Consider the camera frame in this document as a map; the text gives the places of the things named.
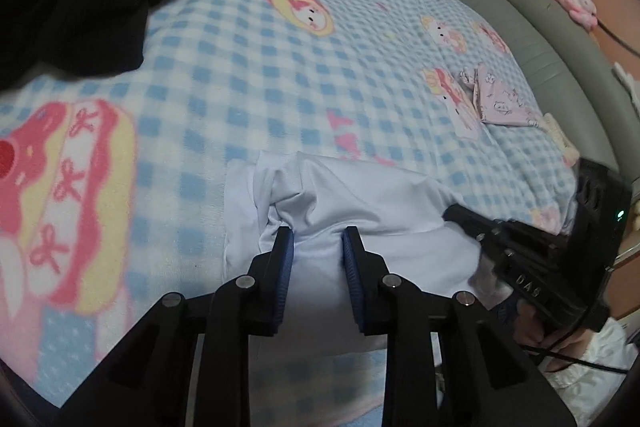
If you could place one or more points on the blue checked cartoon blanket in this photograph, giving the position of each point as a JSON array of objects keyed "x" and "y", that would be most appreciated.
[{"x": 260, "y": 67}]

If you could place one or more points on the white shirt with navy trim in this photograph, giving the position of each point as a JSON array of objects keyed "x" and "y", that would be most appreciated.
[{"x": 360, "y": 207}]

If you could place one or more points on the person's right hand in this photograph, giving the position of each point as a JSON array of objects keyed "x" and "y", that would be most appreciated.
[{"x": 530, "y": 324}]

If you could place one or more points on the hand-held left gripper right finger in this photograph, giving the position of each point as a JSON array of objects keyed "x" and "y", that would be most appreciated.
[{"x": 350, "y": 279}]

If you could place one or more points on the white ruffled cloth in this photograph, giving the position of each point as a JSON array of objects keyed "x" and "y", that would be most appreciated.
[{"x": 595, "y": 387}]

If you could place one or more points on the pink patterned cloth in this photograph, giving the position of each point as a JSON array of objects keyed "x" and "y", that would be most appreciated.
[{"x": 502, "y": 99}]

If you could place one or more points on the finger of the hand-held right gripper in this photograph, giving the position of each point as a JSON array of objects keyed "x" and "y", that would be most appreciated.
[{"x": 472, "y": 227}]

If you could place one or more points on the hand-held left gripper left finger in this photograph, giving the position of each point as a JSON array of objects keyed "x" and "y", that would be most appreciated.
[{"x": 282, "y": 279}]

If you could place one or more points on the pink plush toy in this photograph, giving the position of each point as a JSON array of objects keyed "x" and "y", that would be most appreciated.
[{"x": 577, "y": 4}]

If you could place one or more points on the small cream cloth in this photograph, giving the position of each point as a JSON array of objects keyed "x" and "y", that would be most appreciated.
[{"x": 560, "y": 137}]

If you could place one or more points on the grey padded bed frame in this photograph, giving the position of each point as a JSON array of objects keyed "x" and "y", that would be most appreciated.
[{"x": 540, "y": 42}]

